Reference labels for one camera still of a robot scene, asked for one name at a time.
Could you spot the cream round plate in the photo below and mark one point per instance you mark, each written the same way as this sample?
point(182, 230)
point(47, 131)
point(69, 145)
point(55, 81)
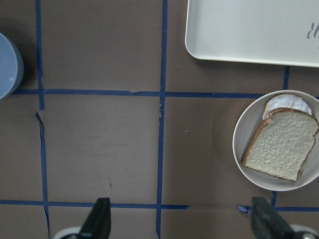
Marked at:
point(244, 130)

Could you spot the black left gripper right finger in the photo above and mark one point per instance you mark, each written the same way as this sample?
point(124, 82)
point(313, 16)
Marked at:
point(266, 223)

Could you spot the cream bear tray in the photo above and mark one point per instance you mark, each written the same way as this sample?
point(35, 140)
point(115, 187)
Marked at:
point(281, 32)

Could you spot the fried egg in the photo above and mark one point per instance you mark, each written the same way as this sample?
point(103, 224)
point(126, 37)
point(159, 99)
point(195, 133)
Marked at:
point(286, 101)

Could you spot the blue bowl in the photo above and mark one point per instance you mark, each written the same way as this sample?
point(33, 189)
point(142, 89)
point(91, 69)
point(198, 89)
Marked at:
point(11, 67)

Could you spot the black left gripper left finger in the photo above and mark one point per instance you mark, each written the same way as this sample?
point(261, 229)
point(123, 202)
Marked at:
point(98, 223)

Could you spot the white bread slice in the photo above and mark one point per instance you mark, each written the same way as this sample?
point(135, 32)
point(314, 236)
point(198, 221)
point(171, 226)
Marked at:
point(281, 144)

